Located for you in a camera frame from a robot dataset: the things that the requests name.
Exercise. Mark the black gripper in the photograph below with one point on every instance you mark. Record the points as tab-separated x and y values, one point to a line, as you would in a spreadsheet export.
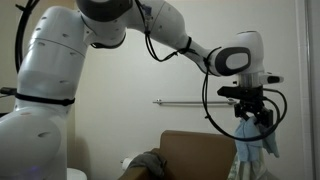
250	100

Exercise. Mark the light blue towel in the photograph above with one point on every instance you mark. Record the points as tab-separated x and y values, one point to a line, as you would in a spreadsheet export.
248	141

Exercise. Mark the striped patterned towel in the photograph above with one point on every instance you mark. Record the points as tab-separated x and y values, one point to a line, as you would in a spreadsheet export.
248	164

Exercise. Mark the grey terry towel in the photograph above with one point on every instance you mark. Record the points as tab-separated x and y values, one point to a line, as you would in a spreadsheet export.
153	161

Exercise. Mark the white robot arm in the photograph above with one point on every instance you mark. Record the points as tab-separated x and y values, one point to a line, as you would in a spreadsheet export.
33	134

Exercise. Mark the brown leather armchair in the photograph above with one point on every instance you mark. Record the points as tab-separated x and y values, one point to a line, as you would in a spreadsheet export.
190	156

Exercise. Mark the toilet paper roll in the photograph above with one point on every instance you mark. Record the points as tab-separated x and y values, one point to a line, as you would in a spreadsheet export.
125	163

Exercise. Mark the metal wall grab bar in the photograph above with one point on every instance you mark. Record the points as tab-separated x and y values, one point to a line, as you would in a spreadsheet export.
217	102

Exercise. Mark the black camera on stand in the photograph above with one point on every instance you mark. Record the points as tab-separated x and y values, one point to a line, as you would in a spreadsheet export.
8	91

